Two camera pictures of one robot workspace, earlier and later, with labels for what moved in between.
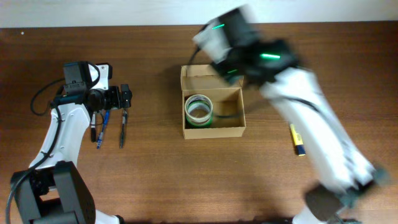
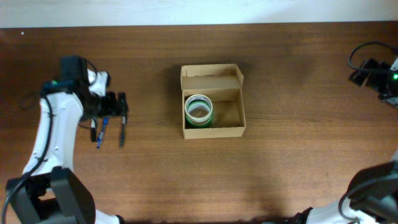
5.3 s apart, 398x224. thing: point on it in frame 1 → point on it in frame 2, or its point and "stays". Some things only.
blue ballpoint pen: (99, 138) stays
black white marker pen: (93, 135) stays
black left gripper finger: (125, 96) → (123, 106)
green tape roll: (200, 124) stays
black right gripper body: (227, 70) → (360, 74)
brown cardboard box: (228, 99) stays
